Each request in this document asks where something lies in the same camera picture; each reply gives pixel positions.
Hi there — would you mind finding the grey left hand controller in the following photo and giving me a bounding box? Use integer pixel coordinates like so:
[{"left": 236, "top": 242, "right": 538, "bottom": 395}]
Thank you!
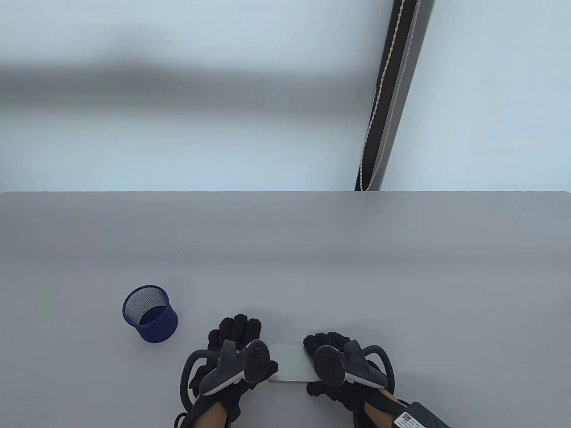
[{"left": 180, "top": 339, "right": 273, "bottom": 408}]

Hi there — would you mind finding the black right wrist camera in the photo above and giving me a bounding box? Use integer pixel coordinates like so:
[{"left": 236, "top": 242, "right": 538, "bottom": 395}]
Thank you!
[{"left": 390, "top": 401, "right": 451, "bottom": 428}]

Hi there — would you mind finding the silver sliding box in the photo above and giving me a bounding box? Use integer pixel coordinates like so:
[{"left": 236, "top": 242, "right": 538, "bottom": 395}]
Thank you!
[{"left": 268, "top": 343, "right": 316, "bottom": 383}]

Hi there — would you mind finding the person's left hand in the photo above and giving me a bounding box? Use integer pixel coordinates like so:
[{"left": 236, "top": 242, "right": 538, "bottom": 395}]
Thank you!
[{"left": 176, "top": 314, "right": 278, "bottom": 428}]

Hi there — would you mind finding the person's right forearm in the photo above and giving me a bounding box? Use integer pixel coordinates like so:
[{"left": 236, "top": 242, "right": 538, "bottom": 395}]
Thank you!
[{"left": 364, "top": 390, "right": 397, "bottom": 428}]

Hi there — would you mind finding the person's left forearm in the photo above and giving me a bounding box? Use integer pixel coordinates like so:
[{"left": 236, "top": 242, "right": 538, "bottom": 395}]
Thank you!
[{"left": 194, "top": 399, "right": 228, "bottom": 428}]

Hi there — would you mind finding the person's right hand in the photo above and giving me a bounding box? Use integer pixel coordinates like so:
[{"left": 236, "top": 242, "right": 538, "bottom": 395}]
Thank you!
[{"left": 303, "top": 331, "right": 409, "bottom": 428}]

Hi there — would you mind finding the white beaded blind cord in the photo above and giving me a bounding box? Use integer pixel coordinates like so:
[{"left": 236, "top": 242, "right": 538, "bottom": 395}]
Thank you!
[{"left": 359, "top": 0, "right": 420, "bottom": 192}]

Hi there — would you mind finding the blue mesh pen cup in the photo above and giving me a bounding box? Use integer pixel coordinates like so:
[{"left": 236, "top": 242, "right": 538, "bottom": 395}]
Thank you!
[{"left": 122, "top": 285, "right": 178, "bottom": 343}]

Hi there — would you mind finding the dark window frame post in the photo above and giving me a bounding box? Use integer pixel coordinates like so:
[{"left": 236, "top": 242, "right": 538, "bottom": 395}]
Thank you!
[{"left": 355, "top": 0, "right": 435, "bottom": 192}]

